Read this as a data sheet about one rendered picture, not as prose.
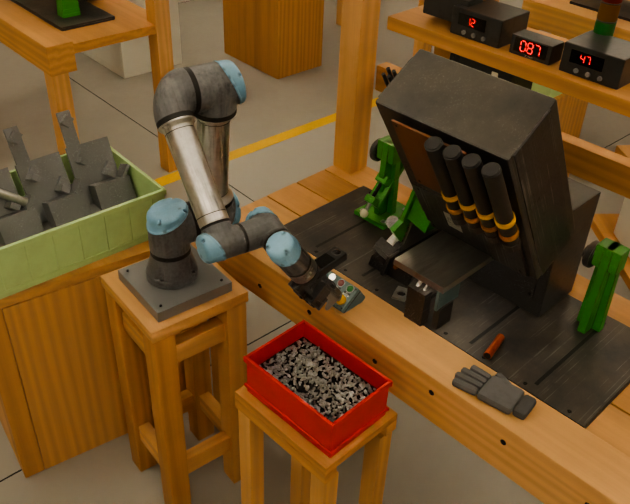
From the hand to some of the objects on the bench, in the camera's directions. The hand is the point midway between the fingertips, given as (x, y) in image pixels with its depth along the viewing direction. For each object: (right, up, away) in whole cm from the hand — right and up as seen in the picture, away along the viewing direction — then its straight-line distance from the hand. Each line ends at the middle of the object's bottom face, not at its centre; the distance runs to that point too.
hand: (337, 295), depth 207 cm
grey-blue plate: (+29, -7, +1) cm, 30 cm away
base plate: (+34, +1, +16) cm, 38 cm away
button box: (-1, -3, +11) cm, 11 cm away
